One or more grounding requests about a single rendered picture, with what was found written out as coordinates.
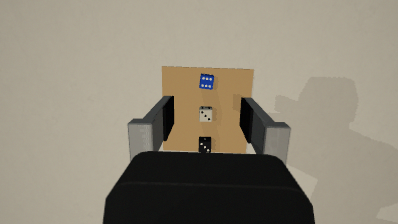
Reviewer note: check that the blue die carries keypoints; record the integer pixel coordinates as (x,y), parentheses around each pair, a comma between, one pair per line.
(206,81)

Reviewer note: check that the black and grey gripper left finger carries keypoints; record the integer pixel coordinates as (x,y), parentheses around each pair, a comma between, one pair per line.
(148,133)

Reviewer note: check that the tan flat mat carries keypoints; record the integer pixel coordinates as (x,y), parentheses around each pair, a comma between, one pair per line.
(229,86)

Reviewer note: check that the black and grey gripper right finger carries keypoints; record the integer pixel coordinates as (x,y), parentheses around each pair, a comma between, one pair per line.
(260,130)

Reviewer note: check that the white die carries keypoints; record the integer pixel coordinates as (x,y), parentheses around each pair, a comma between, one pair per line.
(205,114)

